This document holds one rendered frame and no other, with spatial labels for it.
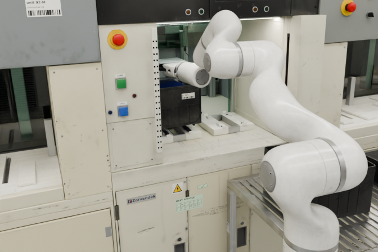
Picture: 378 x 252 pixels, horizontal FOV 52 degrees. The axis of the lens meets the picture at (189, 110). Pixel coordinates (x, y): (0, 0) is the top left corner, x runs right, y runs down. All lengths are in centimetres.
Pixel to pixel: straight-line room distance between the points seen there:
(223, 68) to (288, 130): 25
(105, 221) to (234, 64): 80
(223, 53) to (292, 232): 47
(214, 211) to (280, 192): 90
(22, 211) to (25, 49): 55
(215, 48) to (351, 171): 46
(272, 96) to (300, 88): 69
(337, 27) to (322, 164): 101
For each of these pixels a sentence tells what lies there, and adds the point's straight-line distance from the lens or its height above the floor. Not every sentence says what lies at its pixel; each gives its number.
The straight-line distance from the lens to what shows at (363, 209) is 147.
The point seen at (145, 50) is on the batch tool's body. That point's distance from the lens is 136.
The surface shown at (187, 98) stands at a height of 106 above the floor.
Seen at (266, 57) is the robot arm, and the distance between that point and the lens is 107.
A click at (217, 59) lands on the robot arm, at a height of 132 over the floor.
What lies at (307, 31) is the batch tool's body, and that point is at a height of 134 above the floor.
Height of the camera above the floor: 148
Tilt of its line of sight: 17 degrees down
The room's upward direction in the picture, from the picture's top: 1 degrees counter-clockwise
